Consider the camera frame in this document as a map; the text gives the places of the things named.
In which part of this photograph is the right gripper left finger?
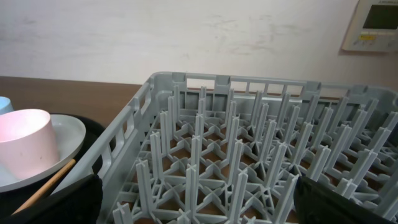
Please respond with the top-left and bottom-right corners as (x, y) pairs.
(1, 174), (103, 224)

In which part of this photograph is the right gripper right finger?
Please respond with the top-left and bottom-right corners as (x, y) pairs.
(294, 176), (392, 224)

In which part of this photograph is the wooden chopstick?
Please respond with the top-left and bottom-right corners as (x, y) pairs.
(13, 159), (76, 215)

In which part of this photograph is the grey dishwasher rack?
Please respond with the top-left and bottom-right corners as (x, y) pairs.
(58, 72), (397, 223)

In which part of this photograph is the grey round plate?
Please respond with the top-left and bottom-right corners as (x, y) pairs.
(1, 114), (86, 192)

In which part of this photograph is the round black serving tray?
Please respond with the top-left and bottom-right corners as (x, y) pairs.
(1, 115), (105, 219)

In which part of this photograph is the pink cup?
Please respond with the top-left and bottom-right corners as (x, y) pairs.
(1, 109), (60, 179)

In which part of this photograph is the light blue cup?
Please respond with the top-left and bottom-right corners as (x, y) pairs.
(0, 96), (14, 115)

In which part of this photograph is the white wall control panel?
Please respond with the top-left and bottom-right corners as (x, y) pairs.
(341, 0), (397, 53)

